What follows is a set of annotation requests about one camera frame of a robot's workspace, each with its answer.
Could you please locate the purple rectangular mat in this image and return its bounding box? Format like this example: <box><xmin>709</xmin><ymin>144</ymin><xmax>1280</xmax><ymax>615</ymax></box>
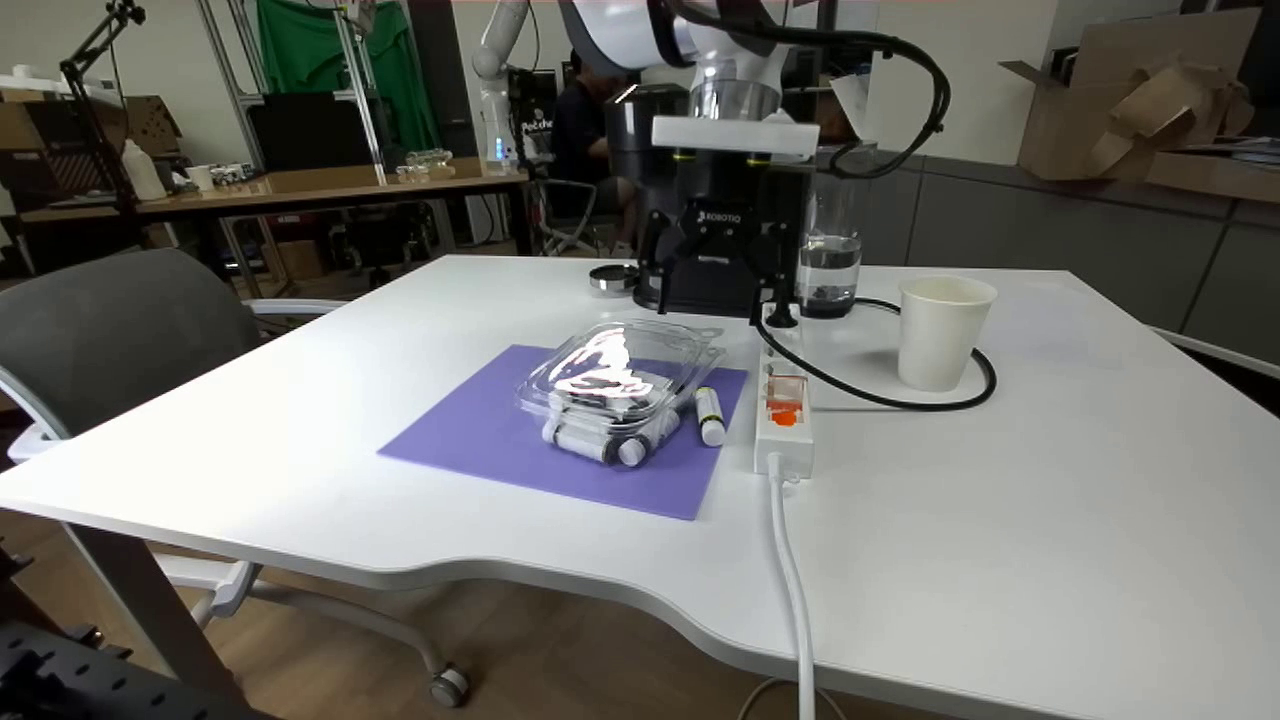
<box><xmin>374</xmin><ymin>341</ymin><xmax>750</xmax><ymax>524</ymax></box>

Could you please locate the white power strip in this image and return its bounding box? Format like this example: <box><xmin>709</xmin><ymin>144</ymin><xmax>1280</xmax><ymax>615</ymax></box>
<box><xmin>750</xmin><ymin>349</ymin><xmax>821</xmax><ymax>481</ymax></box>

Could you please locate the black microphone stand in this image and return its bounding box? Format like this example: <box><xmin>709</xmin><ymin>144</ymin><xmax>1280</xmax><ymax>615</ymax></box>
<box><xmin>54</xmin><ymin>0</ymin><xmax>151</xmax><ymax>256</ymax></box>

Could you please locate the black perforated metal frame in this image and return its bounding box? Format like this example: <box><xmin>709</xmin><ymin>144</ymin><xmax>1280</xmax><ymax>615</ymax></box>
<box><xmin>0</xmin><ymin>611</ymin><xmax>260</xmax><ymax>720</ymax></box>

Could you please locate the flat cardboard box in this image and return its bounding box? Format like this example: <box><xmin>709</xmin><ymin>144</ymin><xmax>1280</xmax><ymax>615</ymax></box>
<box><xmin>1140</xmin><ymin>139</ymin><xmax>1280</xmax><ymax>208</ymax></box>

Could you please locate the clear drinking glass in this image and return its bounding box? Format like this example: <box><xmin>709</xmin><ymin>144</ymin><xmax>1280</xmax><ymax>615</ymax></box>
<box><xmin>796</xmin><ymin>227</ymin><xmax>869</xmax><ymax>323</ymax></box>

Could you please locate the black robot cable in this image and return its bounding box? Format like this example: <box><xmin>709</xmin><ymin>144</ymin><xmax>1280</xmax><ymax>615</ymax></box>
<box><xmin>656</xmin><ymin>0</ymin><xmax>957</xmax><ymax>186</ymax></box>

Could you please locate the grey table leg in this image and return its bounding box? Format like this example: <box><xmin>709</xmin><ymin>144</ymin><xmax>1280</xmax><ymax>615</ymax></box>
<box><xmin>54</xmin><ymin>522</ymin><xmax>251</xmax><ymax>712</ymax></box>

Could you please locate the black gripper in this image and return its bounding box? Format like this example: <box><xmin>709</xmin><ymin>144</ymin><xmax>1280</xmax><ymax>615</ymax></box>
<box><xmin>637</xmin><ymin>153</ymin><xmax>774</xmax><ymax>320</ymax></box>

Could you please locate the clear plastic clamshell container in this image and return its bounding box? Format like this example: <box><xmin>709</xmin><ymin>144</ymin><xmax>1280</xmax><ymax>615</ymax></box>
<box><xmin>517</xmin><ymin>315</ymin><xmax>732</xmax><ymax>472</ymax></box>

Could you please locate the open cardboard box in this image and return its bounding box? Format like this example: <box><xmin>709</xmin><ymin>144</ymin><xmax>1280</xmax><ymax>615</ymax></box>
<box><xmin>994</xmin><ymin>53</ymin><xmax>1209</xmax><ymax>189</ymax></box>

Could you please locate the small white plastic bottle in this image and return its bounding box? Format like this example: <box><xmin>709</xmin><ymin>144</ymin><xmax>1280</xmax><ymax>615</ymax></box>
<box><xmin>535</xmin><ymin>409</ymin><xmax>617</xmax><ymax>461</ymax></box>
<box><xmin>683</xmin><ymin>386</ymin><xmax>734</xmax><ymax>451</ymax></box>
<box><xmin>583</xmin><ymin>412</ymin><xmax>683</xmax><ymax>472</ymax></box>

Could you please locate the white power strip cable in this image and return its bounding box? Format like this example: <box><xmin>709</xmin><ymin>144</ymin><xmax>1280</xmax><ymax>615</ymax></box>
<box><xmin>764</xmin><ymin>468</ymin><xmax>821</xmax><ymax>720</ymax></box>

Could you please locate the black coffee machine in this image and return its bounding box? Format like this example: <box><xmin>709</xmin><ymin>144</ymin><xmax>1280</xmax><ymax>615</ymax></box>
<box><xmin>605</xmin><ymin>77</ymin><xmax>817</xmax><ymax>323</ymax></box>

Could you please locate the round silver black disc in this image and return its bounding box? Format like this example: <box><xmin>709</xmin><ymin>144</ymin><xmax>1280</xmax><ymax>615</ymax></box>
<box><xmin>589</xmin><ymin>262</ymin><xmax>644</xmax><ymax>301</ymax></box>

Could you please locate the wooden desk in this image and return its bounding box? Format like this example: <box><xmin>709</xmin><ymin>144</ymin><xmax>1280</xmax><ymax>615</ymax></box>
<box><xmin>11</xmin><ymin>158</ymin><xmax>531</xmax><ymax>295</ymax></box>

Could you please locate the black power cable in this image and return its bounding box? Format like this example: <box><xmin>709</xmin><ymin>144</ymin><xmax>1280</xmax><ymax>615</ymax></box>
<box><xmin>747</xmin><ymin>292</ymin><xmax>1004</xmax><ymax>415</ymax></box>

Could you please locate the grey low cabinet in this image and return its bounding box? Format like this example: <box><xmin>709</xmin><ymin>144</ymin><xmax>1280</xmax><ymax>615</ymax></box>
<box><xmin>812</xmin><ymin>153</ymin><xmax>1280</xmax><ymax>370</ymax></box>

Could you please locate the white paper cup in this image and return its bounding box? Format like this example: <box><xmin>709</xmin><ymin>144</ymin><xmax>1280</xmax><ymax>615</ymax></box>
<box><xmin>895</xmin><ymin>277</ymin><xmax>1001</xmax><ymax>396</ymax></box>

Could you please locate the green cloth backdrop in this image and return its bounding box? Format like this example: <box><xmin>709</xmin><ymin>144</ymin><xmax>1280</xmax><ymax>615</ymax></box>
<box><xmin>251</xmin><ymin>0</ymin><xmax>443</xmax><ymax>161</ymax></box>

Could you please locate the grey office chair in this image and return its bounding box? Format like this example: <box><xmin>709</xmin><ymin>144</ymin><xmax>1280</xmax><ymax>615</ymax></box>
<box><xmin>0</xmin><ymin>250</ymin><xmax>480</xmax><ymax>712</ymax></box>

